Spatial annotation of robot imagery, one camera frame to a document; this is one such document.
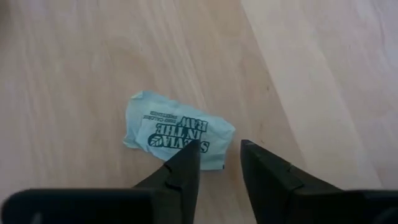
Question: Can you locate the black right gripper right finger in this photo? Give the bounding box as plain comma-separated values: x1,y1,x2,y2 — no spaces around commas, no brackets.
239,139,343,224

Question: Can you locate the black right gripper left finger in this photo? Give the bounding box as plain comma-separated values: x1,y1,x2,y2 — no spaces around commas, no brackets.
133,139,202,224

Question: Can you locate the Stevia sweetener packet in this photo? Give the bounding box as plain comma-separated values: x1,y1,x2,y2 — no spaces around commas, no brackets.
123,90,236,171

